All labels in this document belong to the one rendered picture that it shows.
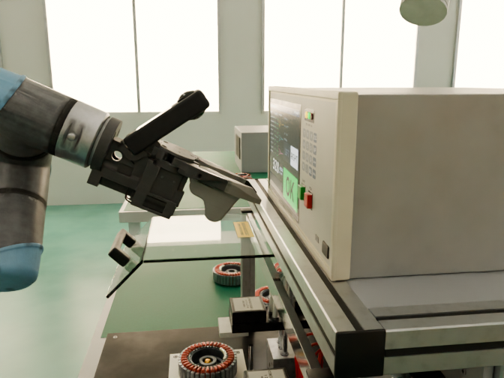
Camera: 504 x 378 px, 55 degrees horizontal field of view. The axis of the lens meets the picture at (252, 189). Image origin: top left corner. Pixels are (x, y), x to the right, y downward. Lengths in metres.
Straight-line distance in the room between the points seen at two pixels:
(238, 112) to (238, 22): 0.94
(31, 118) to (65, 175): 4.96
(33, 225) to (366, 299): 0.40
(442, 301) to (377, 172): 0.14
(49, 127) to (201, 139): 4.77
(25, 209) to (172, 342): 0.57
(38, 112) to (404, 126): 0.41
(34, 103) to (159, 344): 0.66
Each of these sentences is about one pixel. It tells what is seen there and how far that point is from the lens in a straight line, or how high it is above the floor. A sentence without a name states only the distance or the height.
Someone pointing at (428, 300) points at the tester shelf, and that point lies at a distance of 0.53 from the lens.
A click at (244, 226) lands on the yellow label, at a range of 0.90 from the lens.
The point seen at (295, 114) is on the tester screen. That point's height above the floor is 1.28.
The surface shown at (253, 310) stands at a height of 0.92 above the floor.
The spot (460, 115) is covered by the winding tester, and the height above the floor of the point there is 1.29.
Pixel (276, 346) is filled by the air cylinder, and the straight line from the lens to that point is 0.99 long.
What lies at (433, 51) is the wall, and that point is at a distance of 5.98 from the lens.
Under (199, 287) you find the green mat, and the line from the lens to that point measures 1.42.
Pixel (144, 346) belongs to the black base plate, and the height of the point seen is 0.77.
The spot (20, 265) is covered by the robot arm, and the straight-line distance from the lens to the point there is 0.62.
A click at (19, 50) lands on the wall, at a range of 5.57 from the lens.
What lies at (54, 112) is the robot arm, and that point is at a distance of 0.61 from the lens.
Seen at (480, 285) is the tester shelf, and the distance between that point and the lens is 0.58.
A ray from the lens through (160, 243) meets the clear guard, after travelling 0.82.
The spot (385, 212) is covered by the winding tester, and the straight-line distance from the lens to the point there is 0.54.
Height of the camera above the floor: 1.33
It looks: 13 degrees down
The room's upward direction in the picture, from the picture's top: straight up
